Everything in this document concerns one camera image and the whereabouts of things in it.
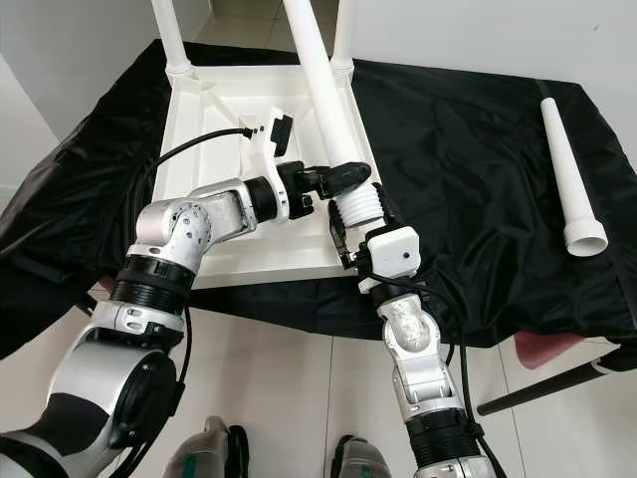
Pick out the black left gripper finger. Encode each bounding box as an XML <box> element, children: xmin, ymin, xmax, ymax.
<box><xmin>320</xmin><ymin>162</ymin><xmax>371</xmax><ymax>195</ymax></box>

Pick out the white plastic table leg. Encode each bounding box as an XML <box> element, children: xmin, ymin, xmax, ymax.
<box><xmin>281</xmin><ymin>0</ymin><xmax>387</xmax><ymax>230</ymax></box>
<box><xmin>152</xmin><ymin>0</ymin><xmax>192</xmax><ymax>79</ymax></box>
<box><xmin>330</xmin><ymin>0</ymin><xmax>357</xmax><ymax>76</ymax></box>
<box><xmin>538</xmin><ymin>97</ymin><xmax>609</xmax><ymax>258</ymax></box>

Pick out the white plastic children table top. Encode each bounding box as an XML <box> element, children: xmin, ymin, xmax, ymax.
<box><xmin>154</xmin><ymin>65</ymin><xmax>379</xmax><ymax>290</ymax></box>

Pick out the black table cloth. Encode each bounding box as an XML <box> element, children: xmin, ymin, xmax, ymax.
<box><xmin>0</xmin><ymin>40</ymin><xmax>637</xmax><ymax>384</ymax></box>

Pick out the grey robot right foot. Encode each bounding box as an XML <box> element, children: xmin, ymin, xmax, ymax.
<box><xmin>330</xmin><ymin>435</ymin><xmax>404</xmax><ymax>478</ymax></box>

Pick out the grey robot foot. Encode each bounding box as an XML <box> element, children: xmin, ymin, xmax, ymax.
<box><xmin>330</xmin><ymin>435</ymin><xmax>404</xmax><ymax>478</ymax></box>
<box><xmin>164</xmin><ymin>416</ymin><xmax>250</xmax><ymax>478</ymax></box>

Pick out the grey robot left foot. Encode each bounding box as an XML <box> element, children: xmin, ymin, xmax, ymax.
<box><xmin>164</xmin><ymin>416</ymin><xmax>250</xmax><ymax>478</ymax></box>

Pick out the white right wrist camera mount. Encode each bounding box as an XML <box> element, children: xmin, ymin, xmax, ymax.
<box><xmin>358</xmin><ymin>226</ymin><xmax>421</xmax><ymax>295</ymax></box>

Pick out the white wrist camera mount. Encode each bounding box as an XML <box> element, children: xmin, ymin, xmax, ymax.
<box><xmin>358</xmin><ymin>226</ymin><xmax>421</xmax><ymax>295</ymax></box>
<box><xmin>249</xmin><ymin>113</ymin><xmax>297</xmax><ymax>215</ymax></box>

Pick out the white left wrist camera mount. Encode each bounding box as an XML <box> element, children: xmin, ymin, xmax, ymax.
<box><xmin>249</xmin><ymin>113</ymin><xmax>297</xmax><ymax>215</ymax></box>

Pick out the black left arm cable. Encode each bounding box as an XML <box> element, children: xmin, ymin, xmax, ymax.
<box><xmin>109</xmin><ymin>127</ymin><xmax>255</xmax><ymax>478</ymax></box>

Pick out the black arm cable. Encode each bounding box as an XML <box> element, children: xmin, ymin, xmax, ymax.
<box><xmin>109</xmin><ymin>127</ymin><xmax>255</xmax><ymax>478</ymax></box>
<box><xmin>363</xmin><ymin>269</ymin><xmax>509</xmax><ymax>478</ymax></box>

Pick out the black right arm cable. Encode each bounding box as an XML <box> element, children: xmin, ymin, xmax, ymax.
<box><xmin>363</xmin><ymin>269</ymin><xmax>509</xmax><ymax>478</ymax></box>

